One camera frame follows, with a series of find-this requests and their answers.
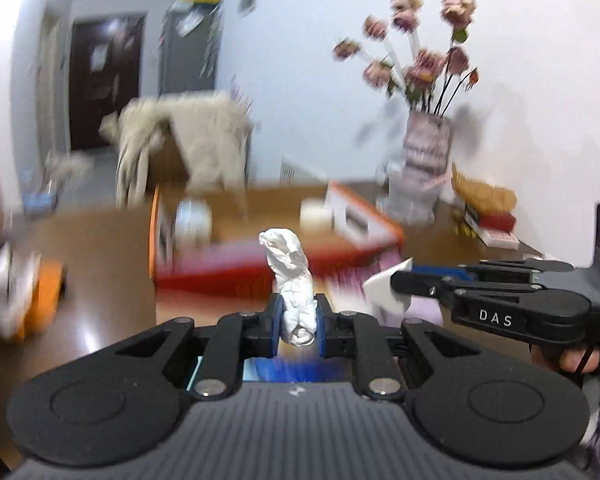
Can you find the person's right hand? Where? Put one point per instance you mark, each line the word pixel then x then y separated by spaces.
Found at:
pixel 577 361

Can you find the brown cardboard box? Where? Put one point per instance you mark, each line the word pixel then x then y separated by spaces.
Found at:
pixel 170 160

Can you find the grey refrigerator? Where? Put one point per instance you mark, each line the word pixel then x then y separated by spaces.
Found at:
pixel 190 60

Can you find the blue box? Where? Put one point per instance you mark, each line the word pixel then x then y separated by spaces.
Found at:
pixel 40 203

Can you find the white round object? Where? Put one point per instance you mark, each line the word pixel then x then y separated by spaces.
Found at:
pixel 194 222

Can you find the white paper napkin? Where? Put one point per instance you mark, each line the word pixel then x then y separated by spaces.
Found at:
pixel 382 287

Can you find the orange pleated object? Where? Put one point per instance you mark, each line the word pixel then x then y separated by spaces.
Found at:
pixel 485 192

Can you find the blue patterned packet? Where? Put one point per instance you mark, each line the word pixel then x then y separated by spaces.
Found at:
pixel 290 369

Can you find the orange red cardboard box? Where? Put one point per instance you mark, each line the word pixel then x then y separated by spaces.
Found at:
pixel 220 272

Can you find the dark brown door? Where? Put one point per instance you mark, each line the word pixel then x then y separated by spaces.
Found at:
pixel 105 105

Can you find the beige coat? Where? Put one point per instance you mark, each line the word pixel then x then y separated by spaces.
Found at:
pixel 207 135

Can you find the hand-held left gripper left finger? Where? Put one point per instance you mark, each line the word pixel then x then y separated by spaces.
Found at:
pixel 276 322

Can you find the lilac fluffy towel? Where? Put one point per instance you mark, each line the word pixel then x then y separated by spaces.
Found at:
pixel 425 310

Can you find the white red box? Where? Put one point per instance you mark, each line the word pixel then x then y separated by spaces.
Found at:
pixel 500 240

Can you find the white cloth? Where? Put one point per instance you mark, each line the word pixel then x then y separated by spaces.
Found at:
pixel 292 280

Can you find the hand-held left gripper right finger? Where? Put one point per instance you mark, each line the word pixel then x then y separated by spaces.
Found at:
pixel 319 325

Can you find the white interior door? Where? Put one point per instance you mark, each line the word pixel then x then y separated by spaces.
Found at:
pixel 47 90

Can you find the red book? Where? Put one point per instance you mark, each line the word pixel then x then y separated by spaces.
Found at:
pixel 492 221

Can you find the orange bag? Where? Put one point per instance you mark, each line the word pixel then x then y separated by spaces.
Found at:
pixel 45 305

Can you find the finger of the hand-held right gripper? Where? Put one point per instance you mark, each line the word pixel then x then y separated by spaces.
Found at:
pixel 415 282
pixel 432 271

